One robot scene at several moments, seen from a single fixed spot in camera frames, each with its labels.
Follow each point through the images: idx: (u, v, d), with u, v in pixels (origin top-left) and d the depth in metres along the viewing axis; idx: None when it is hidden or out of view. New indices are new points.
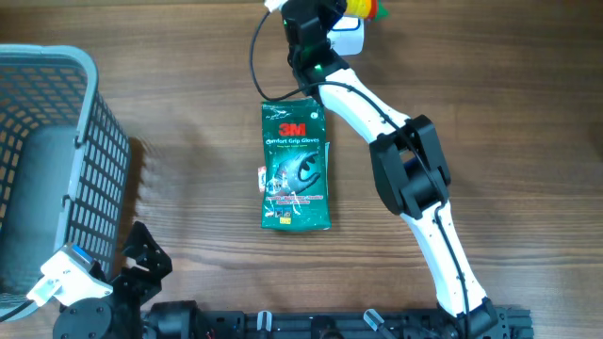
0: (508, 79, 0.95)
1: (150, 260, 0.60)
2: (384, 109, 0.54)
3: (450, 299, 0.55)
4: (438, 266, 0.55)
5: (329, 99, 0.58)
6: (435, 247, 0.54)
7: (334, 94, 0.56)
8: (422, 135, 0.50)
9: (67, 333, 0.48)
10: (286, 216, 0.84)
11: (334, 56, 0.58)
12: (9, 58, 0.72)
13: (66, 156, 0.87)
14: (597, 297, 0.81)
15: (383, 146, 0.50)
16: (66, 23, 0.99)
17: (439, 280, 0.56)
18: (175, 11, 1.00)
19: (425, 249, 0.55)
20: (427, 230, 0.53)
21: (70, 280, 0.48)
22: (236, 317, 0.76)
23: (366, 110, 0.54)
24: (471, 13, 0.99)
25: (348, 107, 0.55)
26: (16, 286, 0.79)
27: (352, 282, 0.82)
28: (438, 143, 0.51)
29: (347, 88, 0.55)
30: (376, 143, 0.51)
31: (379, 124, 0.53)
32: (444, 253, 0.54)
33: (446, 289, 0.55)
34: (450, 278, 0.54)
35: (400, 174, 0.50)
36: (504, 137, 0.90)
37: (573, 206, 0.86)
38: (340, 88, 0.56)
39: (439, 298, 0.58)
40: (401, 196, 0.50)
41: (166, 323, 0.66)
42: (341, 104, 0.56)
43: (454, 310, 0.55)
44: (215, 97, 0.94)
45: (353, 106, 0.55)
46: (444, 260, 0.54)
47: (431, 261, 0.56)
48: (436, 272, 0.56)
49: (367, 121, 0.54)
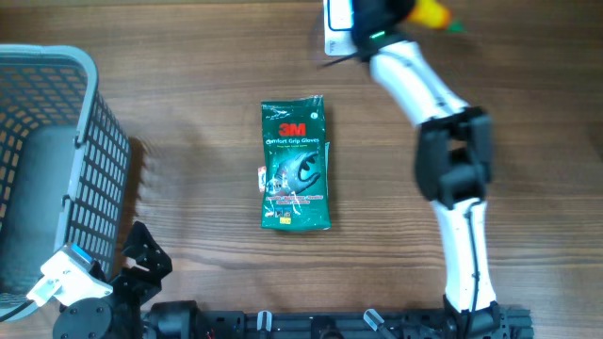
0: (508, 79, 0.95)
1: (150, 260, 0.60)
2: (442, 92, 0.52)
3: (460, 295, 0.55)
4: (456, 259, 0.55)
5: (382, 71, 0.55)
6: (459, 241, 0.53)
7: (390, 66, 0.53)
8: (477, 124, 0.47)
9: (67, 333, 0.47)
10: (286, 216, 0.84)
11: (394, 30, 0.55)
12: (9, 58, 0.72)
13: (66, 156, 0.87)
14: (597, 297, 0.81)
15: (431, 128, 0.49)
16: (66, 23, 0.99)
17: (452, 273, 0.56)
18: (175, 11, 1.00)
19: (448, 241, 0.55)
20: (456, 222, 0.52)
21: (69, 280, 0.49)
22: (236, 317, 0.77)
23: (420, 87, 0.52)
24: (471, 13, 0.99)
25: (401, 82, 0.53)
26: (15, 286, 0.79)
27: (352, 282, 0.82)
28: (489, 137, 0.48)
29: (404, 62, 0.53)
30: (426, 124, 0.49)
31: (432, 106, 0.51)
32: (465, 250, 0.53)
33: (458, 283, 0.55)
34: (465, 274, 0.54)
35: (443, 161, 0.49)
36: (504, 137, 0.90)
37: (574, 206, 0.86)
38: (399, 59, 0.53)
39: (448, 290, 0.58)
40: (440, 182, 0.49)
41: (166, 323, 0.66)
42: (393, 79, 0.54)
43: (461, 307, 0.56)
44: (215, 97, 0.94)
45: (408, 81, 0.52)
46: (464, 256, 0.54)
47: (450, 254, 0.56)
48: (452, 266, 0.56)
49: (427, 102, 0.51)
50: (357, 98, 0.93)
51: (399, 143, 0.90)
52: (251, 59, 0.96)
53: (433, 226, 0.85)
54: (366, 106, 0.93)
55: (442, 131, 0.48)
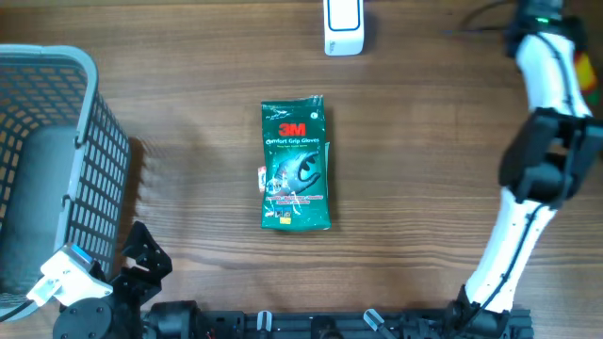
0: (508, 78, 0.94)
1: (151, 261, 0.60)
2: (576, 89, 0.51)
3: (479, 286, 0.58)
4: (495, 252, 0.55)
5: (528, 52, 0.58)
6: (506, 239, 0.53)
7: (542, 50, 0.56)
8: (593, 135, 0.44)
9: (67, 333, 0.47)
10: (286, 216, 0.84)
11: None
12: (9, 59, 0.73)
13: (66, 156, 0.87)
14: (598, 297, 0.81)
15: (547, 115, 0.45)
16: (66, 23, 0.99)
17: (483, 266, 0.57)
18: (175, 11, 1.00)
19: (497, 233, 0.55)
20: (514, 217, 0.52)
21: (69, 280, 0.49)
22: (236, 317, 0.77)
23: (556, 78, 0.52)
24: (472, 12, 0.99)
25: (545, 69, 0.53)
26: (16, 286, 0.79)
27: (352, 282, 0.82)
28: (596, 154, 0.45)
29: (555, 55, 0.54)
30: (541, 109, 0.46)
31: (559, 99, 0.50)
32: (507, 250, 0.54)
33: (484, 275, 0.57)
34: (496, 271, 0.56)
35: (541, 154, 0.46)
36: (505, 137, 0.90)
37: (574, 206, 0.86)
38: (548, 51, 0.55)
39: (474, 275, 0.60)
40: (525, 173, 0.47)
41: (166, 323, 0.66)
42: (534, 65, 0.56)
43: (474, 297, 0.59)
44: (215, 97, 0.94)
45: (551, 70, 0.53)
46: (503, 255, 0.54)
47: (492, 245, 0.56)
48: (487, 258, 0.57)
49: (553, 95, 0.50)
50: (357, 98, 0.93)
51: (399, 143, 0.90)
52: (251, 59, 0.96)
53: (433, 226, 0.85)
54: (366, 106, 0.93)
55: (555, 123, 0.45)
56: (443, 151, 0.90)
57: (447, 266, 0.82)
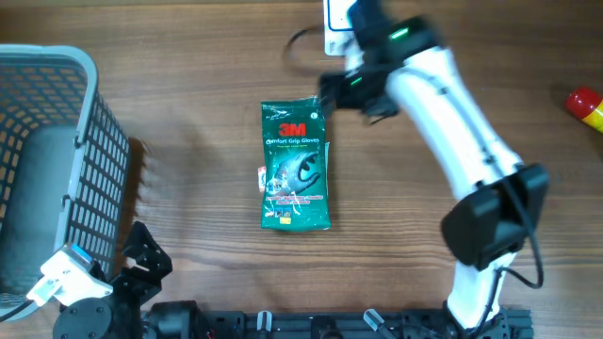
0: (508, 79, 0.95)
1: (150, 260, 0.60)
2: (487, 140, 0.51)
3: (472, 314, 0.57)
4: (472, 298, 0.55)
5: (404, 91, 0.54)
6: (480, 290, 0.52)
7: (416, 88, 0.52)
8: (530, 189, 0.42)
9: (67, 333, 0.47)
10: (286, 216, 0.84)
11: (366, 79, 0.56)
12: (10, 59, 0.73)
13: (67, 156, 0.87)
14: (597, 297, 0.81)
15: (481, 202, 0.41)
16: (66, 23, 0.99)
17: (465, 305, 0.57)
18: (175, 11, 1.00)
19: (467, 282, 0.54)
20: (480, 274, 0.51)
21: (69, 280, 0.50)
22: (236, 317, 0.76)
23: (463, 137, 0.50)
24: (471, 13, 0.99)
25: (428, 109, 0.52)
26: (15, 286, 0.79)
27: (352, 282, 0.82)
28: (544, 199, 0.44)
29: (440, 90, 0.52)
30: (472, 196, 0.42)
31: (480, 164, 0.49)
32: (485, 295, 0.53)
33: (468, 312, 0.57)
34: (480, 310, 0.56)
35: (493, 236, 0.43)
36: (505, 137, 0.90)
37: (573, 206, 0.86)
38: (431, 87, 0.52)
39: (452, 305, 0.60)
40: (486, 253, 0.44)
41: (166, 323, 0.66)
42: (418, 104, 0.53)
43: (466, 322, 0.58)
44: (215, 97, 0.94)
45: (444, 118, 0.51)
46: (482, 299, 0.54)
47: (465, 289, 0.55)
48: (466, 299, 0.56)
49: (466, 153, 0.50)
50: None
51: (399, 143, 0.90)
52: (251, 59, 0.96)
53: (433, 226, 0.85)
54: None
55: (493, 202, 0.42)
56: None
57: (447, 266, 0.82)
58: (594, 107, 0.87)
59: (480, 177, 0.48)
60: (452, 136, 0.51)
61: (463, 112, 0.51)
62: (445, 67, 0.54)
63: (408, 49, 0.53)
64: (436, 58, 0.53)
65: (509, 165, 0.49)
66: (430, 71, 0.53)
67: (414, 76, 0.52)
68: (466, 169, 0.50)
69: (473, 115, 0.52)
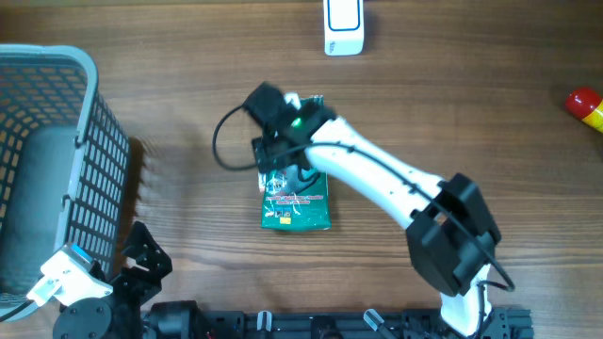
0: (508, 79, 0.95)
1: (150, 260, 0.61)
2: (405, 171, 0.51)
3: (470, 320, 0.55)
4: (464, 305, 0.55)
5: (320, 161, 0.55)
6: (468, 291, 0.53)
7: (330, 155, 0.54)
8: (465, 201, 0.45)
9: (67, 333, 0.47)
10: (286, 216, 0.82)
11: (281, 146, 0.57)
12: (9, 58, 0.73)
13: (66, 156, 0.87)
14: (597, 297, 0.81)
15: (426, 233, 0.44)
16: (66, 23, 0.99)
17: (460, 315, 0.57)
18: (175, 11, 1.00)
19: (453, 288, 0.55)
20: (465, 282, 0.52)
21: (70, 280, 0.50)
22: (236, 317, 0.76)
23: (384, 181, 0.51)
24: (472, 13, 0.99)
25: (348, 169, 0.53)
26: (15, 286, 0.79)
27: (352, 282, 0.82)
28: (485, 203, 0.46)
29: (348, 149, 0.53)
30: (413, 230, 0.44)
31: (406, 194, 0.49)
32: (472, 296, 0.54)
33: (464, 323, 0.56)
34: (475, 316, 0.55)
35: (456, 259, 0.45)
36: (505, 137, 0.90)
37: (573, 206, 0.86)
38: (339, 150, 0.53)
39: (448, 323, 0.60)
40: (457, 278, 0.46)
41: (166, 323, 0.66)
42: (339, 168, 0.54)
43: (466, 331, 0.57)
44: (215, 97, 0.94)
45: (363, 169, 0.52)
46: (472, 302, 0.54)
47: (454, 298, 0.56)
48: (460, 309, 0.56)
49: (390, 192, 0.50)
50: (357, 98, 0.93)
51: (399, 143, 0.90)
52: (251, 59, 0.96)
53: None
54: (366, 106, 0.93)
55: (436, 230, 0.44)
56: (443, 151, 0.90)
57: None
58: (594, 107, 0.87)
59: (414, 206, 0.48)
60: (372, 182, 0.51)
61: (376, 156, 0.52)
62: (346, 128, 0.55)
63: (310, 127, 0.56)
64: (336, 125, 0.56)
65: (433, 185, 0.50)
66: (333, 138, 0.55)
67: (319, 147, 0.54)
68: (399, 206, 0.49)
69: (387, 156, 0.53)
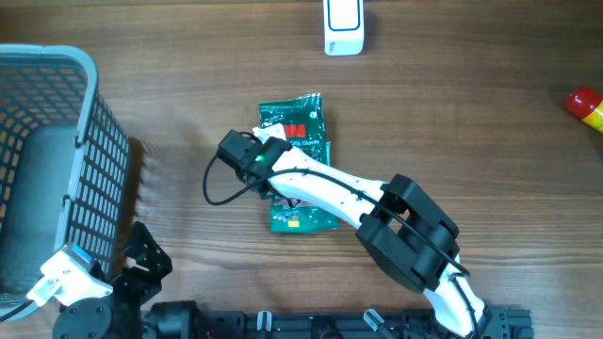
0: (508, 79, 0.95)
1: (151, 260, 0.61)
2: (353, 182, 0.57)
3: (461, 320, 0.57)
4: (448, 306, 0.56)
5: (284, 186, 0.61)
6: (447, 292, 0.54)
7: (289, 180, 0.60)
8: (406, 200, 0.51)
9: (67, 333, 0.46)
10: (294, 218, 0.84)
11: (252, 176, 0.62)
12: (9, 59, 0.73)
13: (66, 156, 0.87)
14: (598, 297, 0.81)
15: (373, 234, 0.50)
16: (66, 23, 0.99)
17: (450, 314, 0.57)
18: (175, 11, 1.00)
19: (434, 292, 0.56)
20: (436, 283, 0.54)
21: (70, 281, 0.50)
22: (236, 317, 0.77)
23: (335, 194, 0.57)
24: (472, 13, 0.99)
25: (305, 188, 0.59)
26: (16, 286, 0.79)
27: (352, 282, 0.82)
28: (429, 201, 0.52)
29: (301, 171, 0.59)
30: (362, 232, 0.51)
31: (354, 201, 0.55)
32: (455, 295, 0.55)
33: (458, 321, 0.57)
34: (463, 312, 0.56)
35: (408, 254, 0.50)
36: (505, 137, 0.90)
37: (573, 206, 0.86)
38: (294, 174, 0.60)
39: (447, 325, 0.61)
40: (417, 274, 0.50)
41: (166, 323, 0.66)
42: (300, 189, 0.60)
43: (462, 330, 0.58)
44: (215, 96, 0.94)
45: (317, 187, 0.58)
46: (456, 300, 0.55)
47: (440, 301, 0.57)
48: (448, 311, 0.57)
49: (341, 202, 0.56)
50: (357, 99, 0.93)
51: (399, 143, 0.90)
52: (251, 59, 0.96)
53: None
54: (366, 106, 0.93)
55: (381, 228, 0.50)
56: (443, 151, 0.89)
57: None
58: (594, 107, 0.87)
59: (363, 211, 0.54)
60: (326, 197, 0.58)
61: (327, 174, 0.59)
62: (301, 153, 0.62)
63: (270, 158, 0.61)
64: (291, 154, 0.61)
65: (377, 189, 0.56)
66: (288, 165, 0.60)
67: (279, 174, 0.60)
68: (351, 214, 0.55)
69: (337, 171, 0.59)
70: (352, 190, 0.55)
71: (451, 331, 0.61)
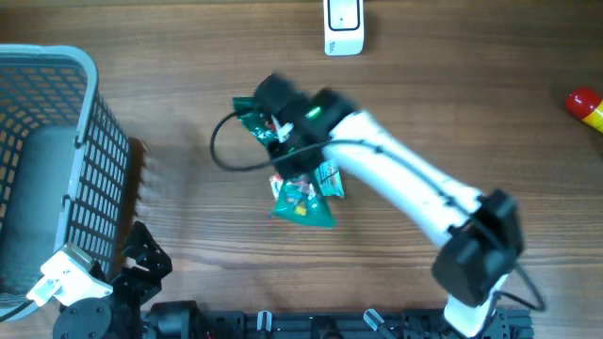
0: (508, 79, 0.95)
1: (151, 260, 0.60)
2: (438, 181, 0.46)
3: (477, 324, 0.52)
4: (474, 312, 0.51)
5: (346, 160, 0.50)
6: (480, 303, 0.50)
7: (360, 159, 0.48)
8: (504, 221, 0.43)
9: (67, 333, 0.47)
10: (301, 205, 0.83)
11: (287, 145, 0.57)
12: (9, 59, 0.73)
13: (67, 156, 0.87)
14: (598, 297, 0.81)
15: (460, 250, 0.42)
16: (66, 23, 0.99)
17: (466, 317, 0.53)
18: (175, 11, 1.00)
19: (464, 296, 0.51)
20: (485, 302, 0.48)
21: (69, 281, 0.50)
22: (236, 317, 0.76)
23: (417, 188, 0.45)
24: (472, 13, 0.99)
25: (373, 171, 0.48)
26: (16, 286, 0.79)
27: (352, 282, 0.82)
28: (519, 222, 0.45)
29: (373, 149, 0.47)
30: (451, 250, 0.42)
31: (439, 206, 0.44)
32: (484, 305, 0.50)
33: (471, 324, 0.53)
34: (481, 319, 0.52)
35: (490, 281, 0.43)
36: (505, 137, 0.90)
37: (573, 206, 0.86)
38: (363, 149, 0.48)
39: (448, 319, 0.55)
40: (488, 298, 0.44)
41: (166, 323, 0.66)
42: (370, 174, 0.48)
43: (468, 331, 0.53)
44: (215, 96, 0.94)
45: (394, 178, 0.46)
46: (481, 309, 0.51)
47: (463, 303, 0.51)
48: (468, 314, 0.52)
49: (423, 202, 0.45)
50: (357, 99, 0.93)
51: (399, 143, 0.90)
52: (251, 59, 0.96)
53: None
54: (366, 106, 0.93)
55: (474, 249, 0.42)
56: (442, 151, 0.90)
57: None
58: (594, 107, 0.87)
59: (448, 220, 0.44)
60: (401, 189, 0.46)
61: (408, 162, 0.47)
62: (371, 125, 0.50)
63: None
64: (360, 122, 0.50)
65: (470, 199, 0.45)
66: (359, 137, 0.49)
67: (342, 145, 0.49)
68: (431, 218, 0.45)
69: (421, 161, 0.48)
70: (438, 192, 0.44)
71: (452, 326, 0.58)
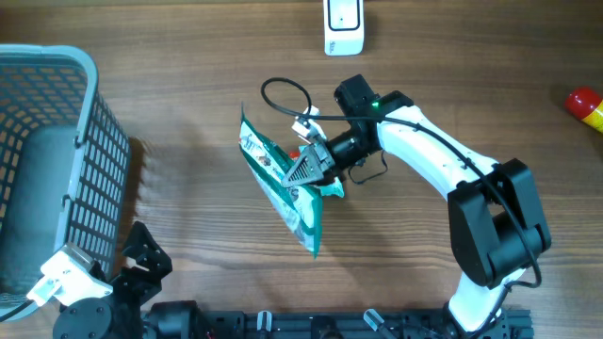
0: (507, 79, 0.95)
1: (150, 260, 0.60)
2: (464, 153, 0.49)
3: (479, 318, 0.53)
4: (480, 307, 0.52)
5: (387, 138, 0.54)
6: (487, 299, 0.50)
7: (398, 135, 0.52)
8: (513, 184, 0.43)
9: (67, 333, 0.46)
10: None
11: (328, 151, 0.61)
12: (10, 58, 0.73)
13: (67, 155, 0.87)
14: (598, 297, 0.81)
15: (465, 198, 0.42)
16: (67, 23, 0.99)
17: (469, 311, 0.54)
18: (175, 11, 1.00)
19: (471, 288, 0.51)
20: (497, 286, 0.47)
21: (69, 281, 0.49)
22: (236, 317, 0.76)
23: (442, 155, 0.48)
24: (471, 13, 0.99)
25: (410, 146, 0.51)
26: (15, 286, 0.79)
27: (352, 282, 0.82)
28: (536, 193, 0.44)
29: (413, 126, 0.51)
30: (455, 194, 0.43)
31: (458, 169, 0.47)
32: (491, 302, 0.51)
33: (474, 319, 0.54)
34: (485, 316, 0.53)
35: (492, 239, 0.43)
36: (505, 137, 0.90)
37: (573, 206, 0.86)
38: (405, 126, 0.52)
39: (452, 310, 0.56)
40: (493, 263, 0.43)
41: (166, 323, 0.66)
42: (404, 146, 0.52)
43: (469, 326, 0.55)
44: (215, 96, 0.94)
45: (425, 148, 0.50)
46: (487, 306, 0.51)
47: (470, 297, 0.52)
48: (473, 308, 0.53)
49: (444, 165, 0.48)
50: None
51: None
52: (251, 59, 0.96)
53: (433, 227, 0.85)
54: None
55: (479, 197, 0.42)
56: None
57: (447, 266, 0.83)
58: (594, 107, 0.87)
59: (461, 179, 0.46)
60: (429, 158, 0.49)
61: (441, 137, 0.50)
62: (420, 114, 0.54)
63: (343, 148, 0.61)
64: (411, 109, 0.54)
65: (488, 166, 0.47)
66: (405, 118, 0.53)
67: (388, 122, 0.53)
68: (449, 179, 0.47)
69: (450, 138, 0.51)
70: (460, 157, 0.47)
71: (451, 319, 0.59)
